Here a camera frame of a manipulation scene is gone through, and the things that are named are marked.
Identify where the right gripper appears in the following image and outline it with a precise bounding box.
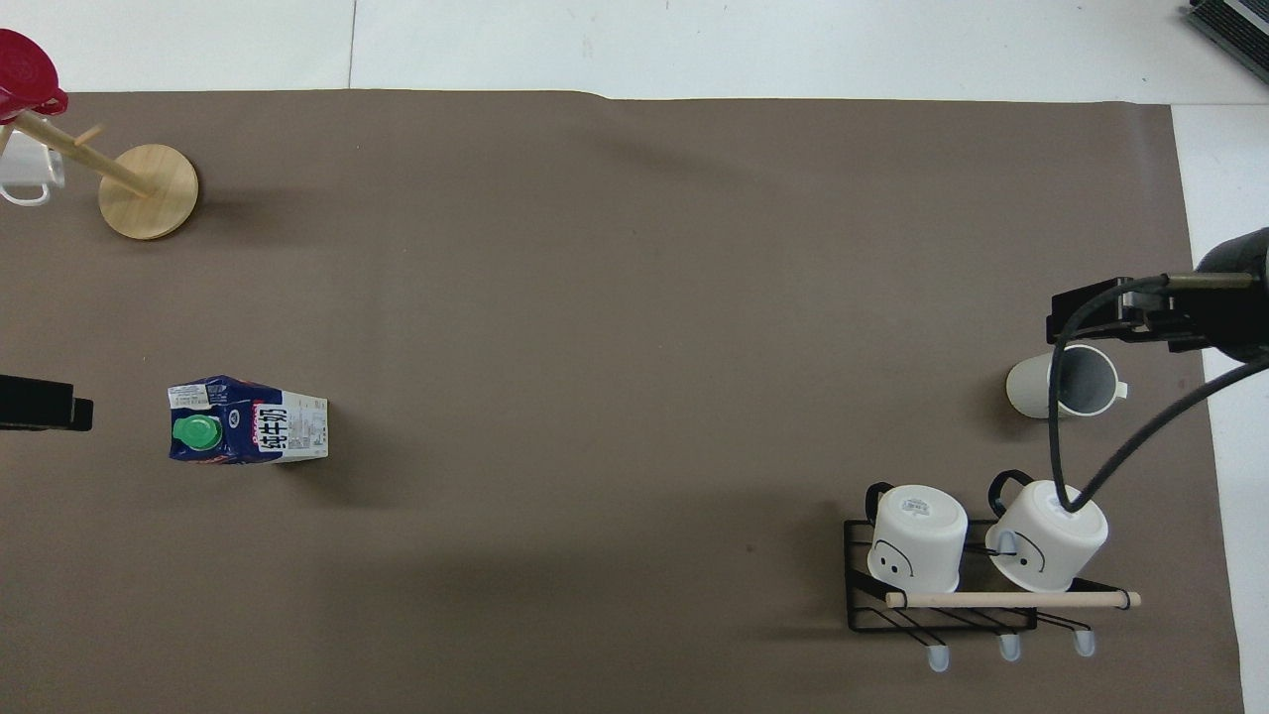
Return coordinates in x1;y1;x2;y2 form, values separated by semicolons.
1150;227;1269;364

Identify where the cream cup grey inside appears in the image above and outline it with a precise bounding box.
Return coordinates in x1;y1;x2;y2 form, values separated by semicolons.
1005;343;1131;419

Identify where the blue white milk carton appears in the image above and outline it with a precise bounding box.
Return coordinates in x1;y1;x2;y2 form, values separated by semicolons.
167;374;330;466

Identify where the red cup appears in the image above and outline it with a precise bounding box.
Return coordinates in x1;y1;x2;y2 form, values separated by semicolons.
0;28;69;126

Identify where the black stand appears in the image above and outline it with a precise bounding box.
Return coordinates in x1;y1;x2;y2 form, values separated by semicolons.
1187;0;1269;71

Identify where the wooden rod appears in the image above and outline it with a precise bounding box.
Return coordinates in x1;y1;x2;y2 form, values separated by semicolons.
884;589;1142;610

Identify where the wooden mug tree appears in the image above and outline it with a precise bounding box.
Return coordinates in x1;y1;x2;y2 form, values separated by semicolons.
0;107;200;242

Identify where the clear glass mug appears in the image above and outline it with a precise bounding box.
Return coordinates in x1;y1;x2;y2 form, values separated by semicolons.
0;129;66;208

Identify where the black cable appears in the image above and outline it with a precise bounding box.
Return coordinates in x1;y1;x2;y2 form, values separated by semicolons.
1047;272;1269;515

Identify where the white mug black handle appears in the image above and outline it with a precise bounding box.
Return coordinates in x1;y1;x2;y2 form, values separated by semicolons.
864;481;970;595
983;469;1109;595

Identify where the black wire rack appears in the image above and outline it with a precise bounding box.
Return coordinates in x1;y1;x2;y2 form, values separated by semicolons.
842;516;1097;674

